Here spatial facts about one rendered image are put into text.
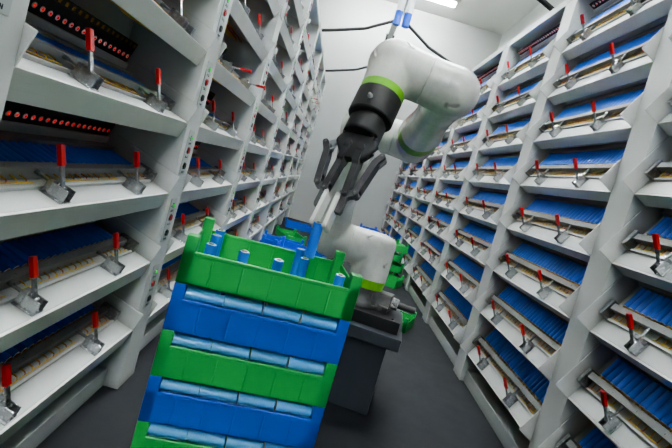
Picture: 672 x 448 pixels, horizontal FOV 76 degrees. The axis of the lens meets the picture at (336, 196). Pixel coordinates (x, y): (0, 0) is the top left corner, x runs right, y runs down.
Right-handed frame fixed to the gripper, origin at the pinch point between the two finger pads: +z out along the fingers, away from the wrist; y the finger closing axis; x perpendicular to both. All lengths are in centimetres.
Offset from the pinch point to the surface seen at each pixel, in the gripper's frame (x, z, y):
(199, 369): -2.3, 32.5, 9.4
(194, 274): 6.4, 19.6, 13.5
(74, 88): 28.0, 3.8, 32.8
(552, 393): -76, 5, -56
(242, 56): -54, -72, 85
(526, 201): -108, -69, -37
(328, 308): -4.2, 15.2, -6.3
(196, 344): -0.5, 29.2, 11.1
